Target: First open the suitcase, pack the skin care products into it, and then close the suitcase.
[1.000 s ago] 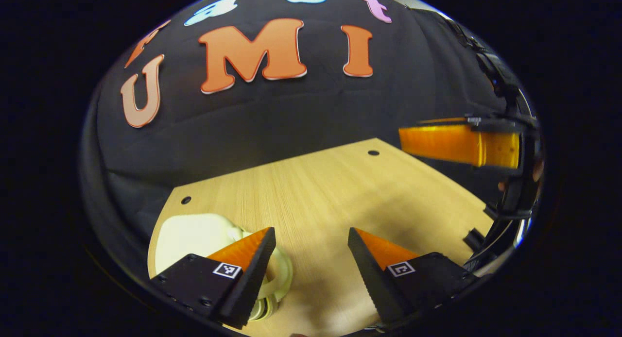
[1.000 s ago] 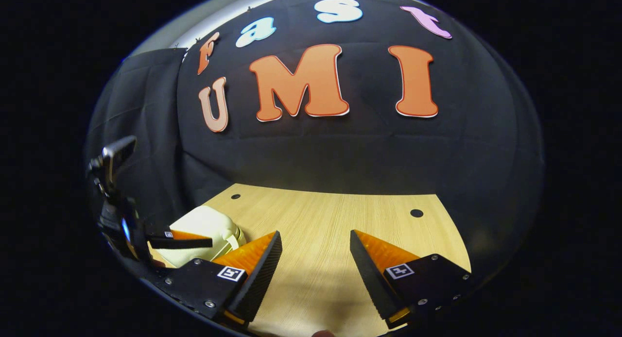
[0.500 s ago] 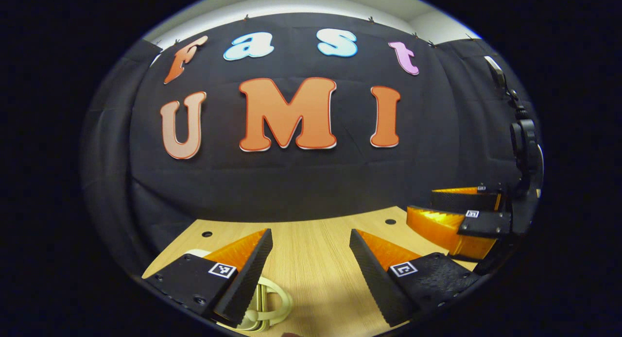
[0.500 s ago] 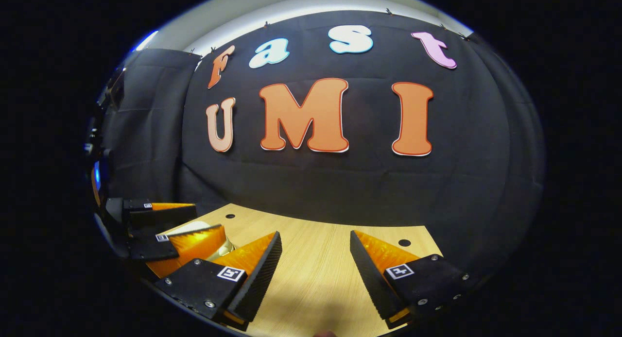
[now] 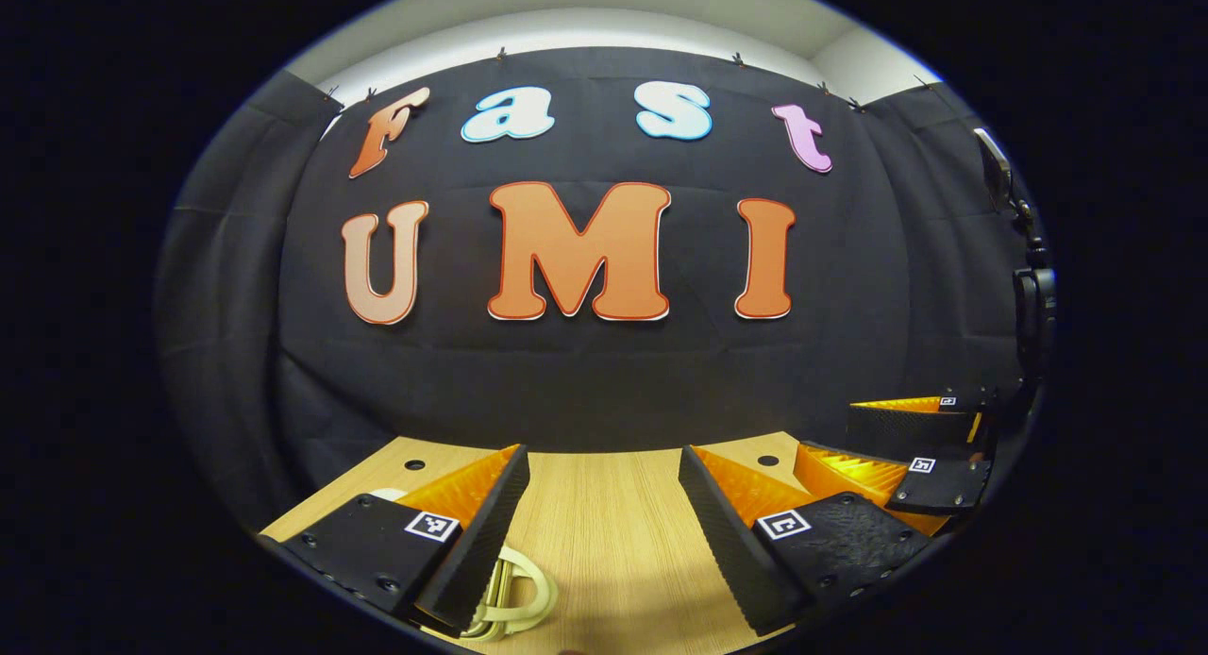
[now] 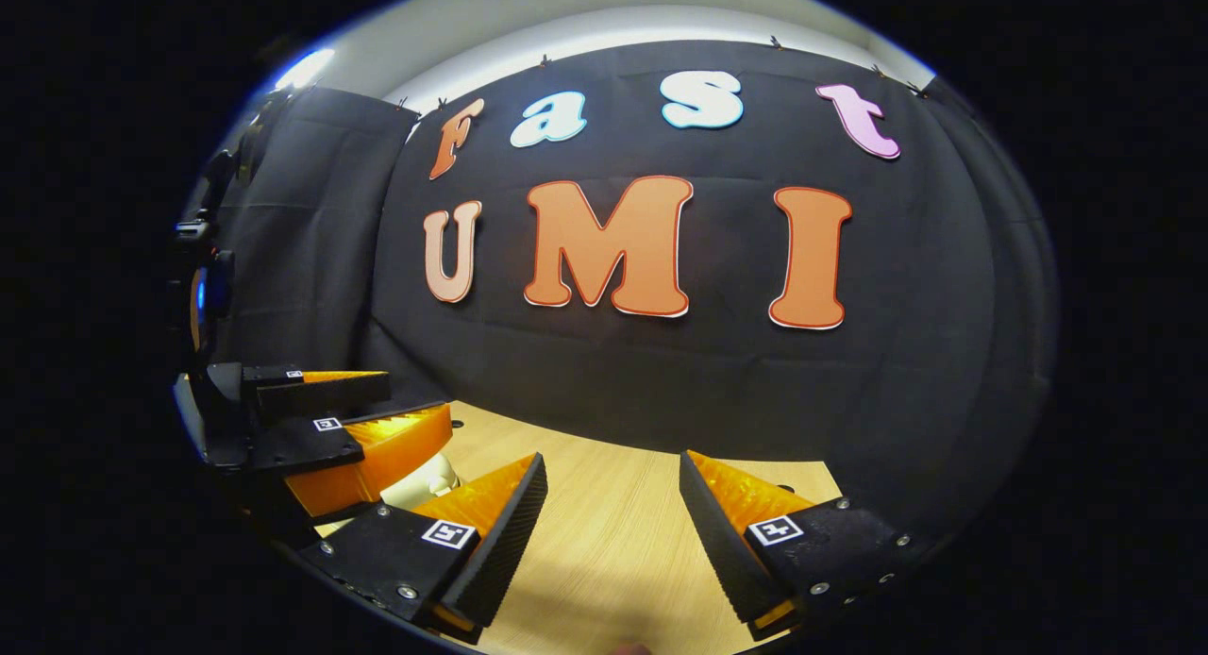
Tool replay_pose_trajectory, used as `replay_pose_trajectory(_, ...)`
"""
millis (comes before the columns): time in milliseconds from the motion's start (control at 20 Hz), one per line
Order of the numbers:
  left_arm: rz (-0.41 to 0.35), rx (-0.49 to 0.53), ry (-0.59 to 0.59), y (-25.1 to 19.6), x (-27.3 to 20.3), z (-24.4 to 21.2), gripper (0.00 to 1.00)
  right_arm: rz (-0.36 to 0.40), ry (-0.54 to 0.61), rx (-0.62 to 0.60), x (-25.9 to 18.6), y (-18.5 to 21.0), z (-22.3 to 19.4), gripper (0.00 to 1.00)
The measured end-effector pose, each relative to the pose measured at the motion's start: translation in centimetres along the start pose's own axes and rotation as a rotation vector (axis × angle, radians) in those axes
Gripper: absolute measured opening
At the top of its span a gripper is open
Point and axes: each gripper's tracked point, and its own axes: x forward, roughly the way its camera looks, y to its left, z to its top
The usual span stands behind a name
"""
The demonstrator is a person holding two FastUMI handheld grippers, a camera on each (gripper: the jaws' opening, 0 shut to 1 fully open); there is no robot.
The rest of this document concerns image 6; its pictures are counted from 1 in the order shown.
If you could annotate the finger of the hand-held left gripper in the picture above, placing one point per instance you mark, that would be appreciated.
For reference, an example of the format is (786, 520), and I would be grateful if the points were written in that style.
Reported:
(321, 393)
(302, 443)

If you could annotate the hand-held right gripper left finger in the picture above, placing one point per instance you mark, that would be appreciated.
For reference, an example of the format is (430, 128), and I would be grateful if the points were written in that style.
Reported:
(505, 542)

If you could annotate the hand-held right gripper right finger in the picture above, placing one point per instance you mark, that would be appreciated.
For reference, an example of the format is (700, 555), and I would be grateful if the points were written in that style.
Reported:
(722, 542)

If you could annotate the small yellow suitcase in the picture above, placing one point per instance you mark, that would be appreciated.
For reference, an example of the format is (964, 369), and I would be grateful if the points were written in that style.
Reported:
(420, 485)

